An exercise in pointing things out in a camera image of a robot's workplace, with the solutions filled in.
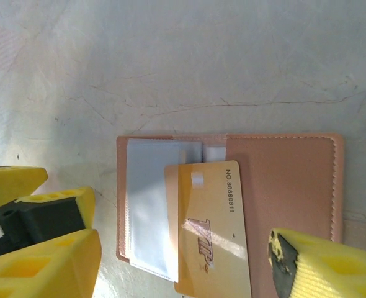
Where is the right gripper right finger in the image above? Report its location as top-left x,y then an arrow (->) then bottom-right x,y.
267,228 -> 366,298

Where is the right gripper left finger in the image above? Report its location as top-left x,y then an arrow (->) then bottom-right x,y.
0,228 -> 102,298

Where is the pink leather card holder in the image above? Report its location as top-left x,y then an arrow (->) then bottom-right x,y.
116,133 -> 366,298

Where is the gold VIP card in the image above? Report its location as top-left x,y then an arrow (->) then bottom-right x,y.
163,160 -> 254,298

